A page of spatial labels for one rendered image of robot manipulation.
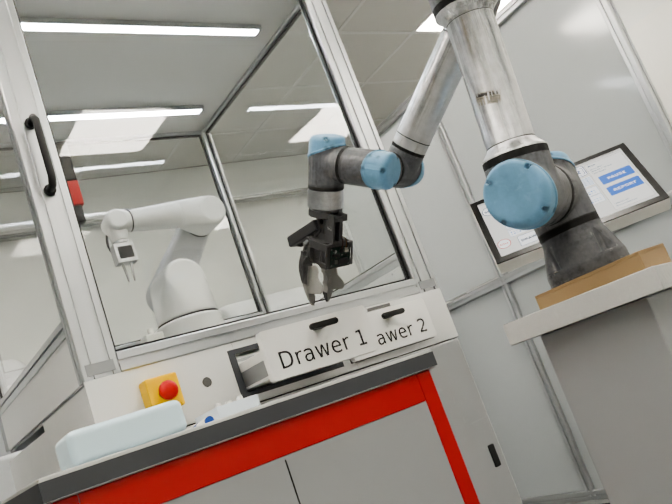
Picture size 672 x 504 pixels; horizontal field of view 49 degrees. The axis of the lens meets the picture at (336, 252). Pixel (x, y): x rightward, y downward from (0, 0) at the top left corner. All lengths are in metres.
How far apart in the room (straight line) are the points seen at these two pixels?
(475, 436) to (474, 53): 1.09
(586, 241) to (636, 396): 0.28
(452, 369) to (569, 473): 1.59
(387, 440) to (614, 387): 0.42
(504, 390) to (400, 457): 2.52
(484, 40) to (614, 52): 1.71
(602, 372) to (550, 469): 2.30
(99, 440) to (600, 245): 0.90
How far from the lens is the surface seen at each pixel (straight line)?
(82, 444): 0.96
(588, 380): 1.35
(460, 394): 2.04
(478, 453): 2.04
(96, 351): 1.60
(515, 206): 1.25
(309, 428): 1.06
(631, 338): 1.32
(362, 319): 1.70
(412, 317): 1.98
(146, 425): 0.98
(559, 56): 3.15
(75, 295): 1.62
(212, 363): 1.67
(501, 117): 1.29
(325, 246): 1.48
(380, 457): 1.12
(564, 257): 1.37
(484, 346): 3.64
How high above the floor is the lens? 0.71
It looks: 12 degrees up
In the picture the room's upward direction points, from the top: 20 degrees counter-clockwise
